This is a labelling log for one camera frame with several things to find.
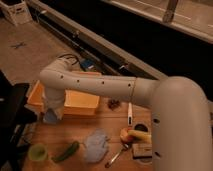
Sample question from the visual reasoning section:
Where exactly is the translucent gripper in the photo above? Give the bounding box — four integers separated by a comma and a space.
43, 102, 64, 124

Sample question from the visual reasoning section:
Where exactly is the blue sponge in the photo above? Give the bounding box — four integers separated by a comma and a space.
43, 109, 58, 124

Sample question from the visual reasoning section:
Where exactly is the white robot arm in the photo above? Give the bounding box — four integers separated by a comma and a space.
39, 58, 213, 171

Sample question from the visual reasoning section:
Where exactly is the yellow plastic bin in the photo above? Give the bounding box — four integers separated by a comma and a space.
28, 81, 100, 116

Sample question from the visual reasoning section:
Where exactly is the black chair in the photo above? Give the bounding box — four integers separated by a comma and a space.
0, 70, 37, 171

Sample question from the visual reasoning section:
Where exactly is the blue box on floor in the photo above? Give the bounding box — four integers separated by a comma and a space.
80, 59, 94, 70

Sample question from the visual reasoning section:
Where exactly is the bunch of dark grapes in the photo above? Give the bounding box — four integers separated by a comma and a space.
107, 99, 121, 110

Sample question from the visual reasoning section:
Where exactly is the blue cloth glove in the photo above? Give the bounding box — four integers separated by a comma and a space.
84, 129, 109, 163

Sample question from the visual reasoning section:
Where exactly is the orange round fruit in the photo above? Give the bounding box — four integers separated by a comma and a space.
120, 128, 134, 143

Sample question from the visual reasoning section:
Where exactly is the metal spoon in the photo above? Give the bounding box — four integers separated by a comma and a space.
105, 144, 129, 168

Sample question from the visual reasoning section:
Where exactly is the yellow banana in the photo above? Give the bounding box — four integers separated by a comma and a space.
128, 130, 151, 143

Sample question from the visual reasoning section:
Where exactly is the white cardboard box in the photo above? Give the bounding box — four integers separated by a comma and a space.
0, 0, 32, 26

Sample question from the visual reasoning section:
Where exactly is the metal bowl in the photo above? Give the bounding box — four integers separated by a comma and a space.
135, 158, 152, 166

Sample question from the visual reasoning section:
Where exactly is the black coiled cable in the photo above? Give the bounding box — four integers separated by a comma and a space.
58, 53, 81, 66

